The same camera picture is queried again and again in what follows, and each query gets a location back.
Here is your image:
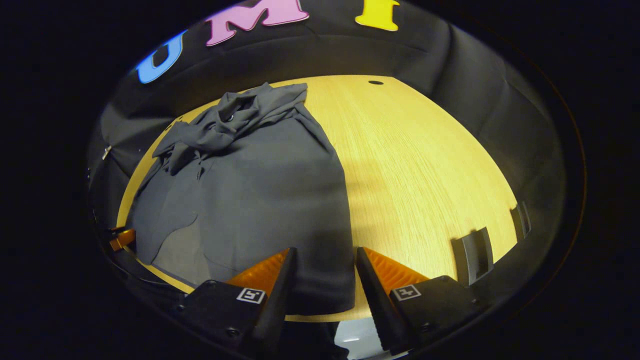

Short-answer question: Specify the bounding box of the white glossy object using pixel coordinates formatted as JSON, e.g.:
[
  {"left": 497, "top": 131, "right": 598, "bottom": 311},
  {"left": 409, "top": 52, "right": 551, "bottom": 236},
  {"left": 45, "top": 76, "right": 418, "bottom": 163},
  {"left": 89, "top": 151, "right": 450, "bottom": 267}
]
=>
[{"left": 334, "top": 320, "right": 401, "bottom": 360}]

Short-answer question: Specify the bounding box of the grey button shirt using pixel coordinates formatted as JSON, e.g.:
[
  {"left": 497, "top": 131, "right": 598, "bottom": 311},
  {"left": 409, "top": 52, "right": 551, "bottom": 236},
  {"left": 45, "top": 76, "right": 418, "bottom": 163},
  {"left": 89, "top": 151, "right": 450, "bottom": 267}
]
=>
[{"left": 125, "top": 82, "right": 357, "bottom": 316}]

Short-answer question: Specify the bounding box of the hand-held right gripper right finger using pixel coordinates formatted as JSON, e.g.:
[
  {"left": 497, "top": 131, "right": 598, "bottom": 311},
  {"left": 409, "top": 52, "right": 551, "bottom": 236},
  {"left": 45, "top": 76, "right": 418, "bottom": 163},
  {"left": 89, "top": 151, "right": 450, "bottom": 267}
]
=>
[{"left": 356, "top": 246, "right": 483, "bottom": 357}]

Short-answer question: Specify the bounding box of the grey table bracket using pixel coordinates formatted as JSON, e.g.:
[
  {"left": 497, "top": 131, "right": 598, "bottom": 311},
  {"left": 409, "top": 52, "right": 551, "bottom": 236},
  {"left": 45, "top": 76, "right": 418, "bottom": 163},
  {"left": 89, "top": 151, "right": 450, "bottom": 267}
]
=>
[
  {"left": 509, "top": 201, "right": 532, "bottom": 242},
  {"left": 451, "top": 227, "right": 495, "bottom": 287}
]

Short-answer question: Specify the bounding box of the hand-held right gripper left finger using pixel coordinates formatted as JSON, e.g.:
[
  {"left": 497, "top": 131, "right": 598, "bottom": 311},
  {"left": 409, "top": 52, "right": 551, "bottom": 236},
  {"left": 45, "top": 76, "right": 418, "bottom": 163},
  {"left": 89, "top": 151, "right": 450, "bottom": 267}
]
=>
[{"left": 175, "top": 247, "right": 298, "bottom": 358}]

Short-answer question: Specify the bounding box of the black backdrop cloth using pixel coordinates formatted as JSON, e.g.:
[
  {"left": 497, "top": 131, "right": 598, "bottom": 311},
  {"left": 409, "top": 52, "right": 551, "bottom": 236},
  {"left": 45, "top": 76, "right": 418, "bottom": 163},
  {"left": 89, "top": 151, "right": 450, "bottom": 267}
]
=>
[{"left": 85, "top": 0, "right": 568, "bottom": 321}]

